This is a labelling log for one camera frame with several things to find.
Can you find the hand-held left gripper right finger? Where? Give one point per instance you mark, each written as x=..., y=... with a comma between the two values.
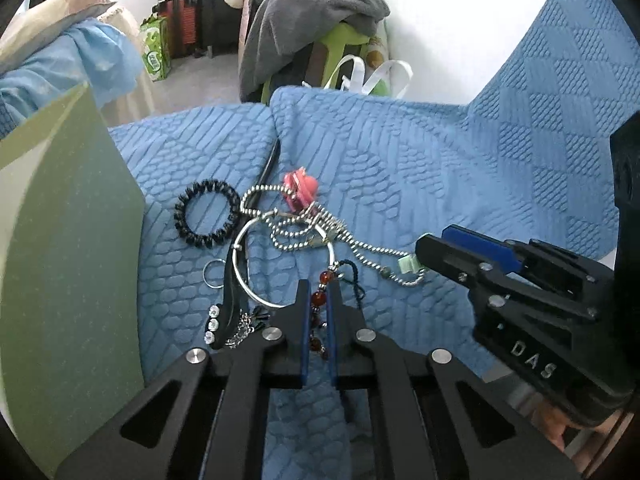
x=332, y=340

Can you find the green plastic stool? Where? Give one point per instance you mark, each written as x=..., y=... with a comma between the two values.
x=345, y=35

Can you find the beige pillow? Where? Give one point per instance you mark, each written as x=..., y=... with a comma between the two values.
x=55, y=15

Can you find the silver bangle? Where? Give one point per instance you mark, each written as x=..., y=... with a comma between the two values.
x=236, y=260

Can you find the black hair stick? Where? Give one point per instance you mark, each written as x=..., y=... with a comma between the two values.
x=270, y=162

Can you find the pink rose hair clip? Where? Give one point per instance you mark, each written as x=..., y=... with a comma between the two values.
x=300, y=187

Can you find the red suitcase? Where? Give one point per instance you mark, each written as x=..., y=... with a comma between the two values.
x=182, y=25

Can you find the black rhinestone hair clip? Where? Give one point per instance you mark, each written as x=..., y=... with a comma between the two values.
x=227, y=305

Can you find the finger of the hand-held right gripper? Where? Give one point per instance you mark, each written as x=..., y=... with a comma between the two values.
x=450, y=260
x=480, y=245

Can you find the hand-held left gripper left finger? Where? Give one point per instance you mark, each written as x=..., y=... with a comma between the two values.
x=301, y=340

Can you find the green cardboard box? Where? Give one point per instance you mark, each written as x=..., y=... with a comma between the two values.
x=75, y=260

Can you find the black suitcase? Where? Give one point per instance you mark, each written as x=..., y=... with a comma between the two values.
x=217, y=10

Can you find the beige lace bed skirt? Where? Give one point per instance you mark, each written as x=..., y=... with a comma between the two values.
x=135, y=90

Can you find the person's right hand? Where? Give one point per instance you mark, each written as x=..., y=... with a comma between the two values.
x=560, y=427

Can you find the blue textured sofa cover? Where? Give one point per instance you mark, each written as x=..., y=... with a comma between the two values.
x=400, y=160

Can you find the grey towel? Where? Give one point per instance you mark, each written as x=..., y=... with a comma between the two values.
x=300, y=20

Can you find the light blue blanket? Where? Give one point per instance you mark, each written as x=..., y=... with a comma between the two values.
x=100, y=55

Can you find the green tissue carton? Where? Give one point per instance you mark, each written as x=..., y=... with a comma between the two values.
x=155, y=50

